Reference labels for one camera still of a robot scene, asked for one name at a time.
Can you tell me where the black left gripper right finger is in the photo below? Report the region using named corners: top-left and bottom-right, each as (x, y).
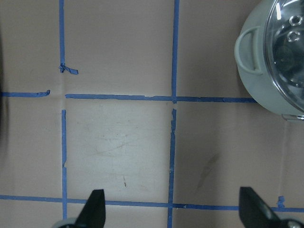
top-left (239, 187), bottom-right (281, 228)

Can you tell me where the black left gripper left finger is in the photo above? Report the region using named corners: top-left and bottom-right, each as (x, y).
top-left (74, 190), bottom-right (105, 228)

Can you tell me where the glass pot lid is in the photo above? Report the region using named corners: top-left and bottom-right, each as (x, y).
top-left (264, 0), bottom-right (304, 111)

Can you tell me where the pale green electric pot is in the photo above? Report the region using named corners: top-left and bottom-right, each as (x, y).
top-left (234, 0), bottom-right (304, 122)

